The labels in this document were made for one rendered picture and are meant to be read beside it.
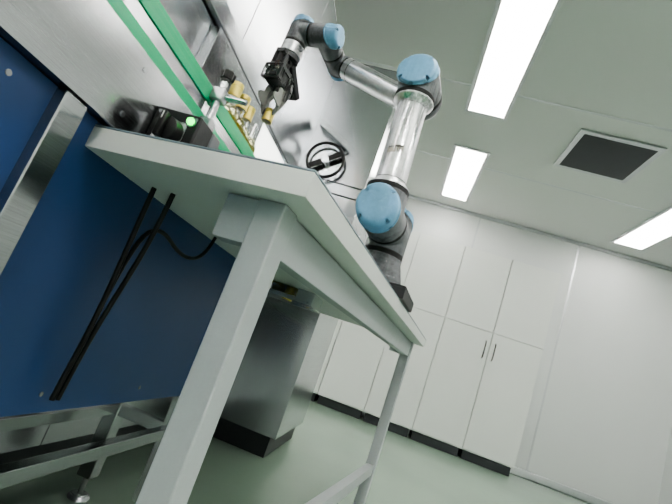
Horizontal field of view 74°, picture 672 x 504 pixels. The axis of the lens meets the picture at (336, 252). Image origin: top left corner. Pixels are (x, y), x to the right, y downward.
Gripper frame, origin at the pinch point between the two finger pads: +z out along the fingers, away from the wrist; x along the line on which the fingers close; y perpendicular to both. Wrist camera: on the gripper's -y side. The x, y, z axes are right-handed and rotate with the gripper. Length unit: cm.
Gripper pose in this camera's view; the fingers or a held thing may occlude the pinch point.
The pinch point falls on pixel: (269, 112)
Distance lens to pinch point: 154.0
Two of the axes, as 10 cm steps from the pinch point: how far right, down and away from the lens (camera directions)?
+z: -3.3, 9.2, -2.2
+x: 8.8, 2.2, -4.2
